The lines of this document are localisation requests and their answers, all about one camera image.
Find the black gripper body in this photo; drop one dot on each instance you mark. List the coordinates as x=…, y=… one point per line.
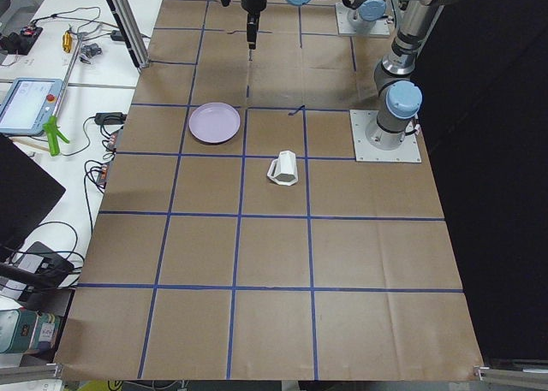
x=253, y=0

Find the black power adapter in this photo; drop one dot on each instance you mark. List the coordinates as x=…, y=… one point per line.
x=110, y=118

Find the aluminium frame post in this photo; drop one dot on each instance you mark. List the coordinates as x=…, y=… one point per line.
x=131, y=34

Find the blue teach pendant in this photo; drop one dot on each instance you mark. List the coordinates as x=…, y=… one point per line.
x=28, y=105

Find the white faceted cup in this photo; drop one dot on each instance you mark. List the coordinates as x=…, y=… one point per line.
x=283, y=171

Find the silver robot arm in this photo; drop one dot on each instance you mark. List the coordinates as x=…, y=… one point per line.
x=253, y=9
x=400, y=99

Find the long metal rod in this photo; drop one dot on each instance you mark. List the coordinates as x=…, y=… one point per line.
x=73, y=59

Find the lilac round plate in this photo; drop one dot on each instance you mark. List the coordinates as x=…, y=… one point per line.
x=214, y=123

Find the black monitor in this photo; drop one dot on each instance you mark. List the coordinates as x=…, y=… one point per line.
x=28, y=194

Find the green plastic clamp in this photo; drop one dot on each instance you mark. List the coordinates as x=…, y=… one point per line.
x=53, y=135

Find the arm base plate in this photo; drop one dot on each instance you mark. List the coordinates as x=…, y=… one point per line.
x=369, y=20
x=373, y=145

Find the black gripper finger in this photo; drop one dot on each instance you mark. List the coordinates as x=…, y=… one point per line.
x=252, y=31

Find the yellow cylindrical tool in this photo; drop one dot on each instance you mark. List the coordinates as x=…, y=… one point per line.
x=67, y=41

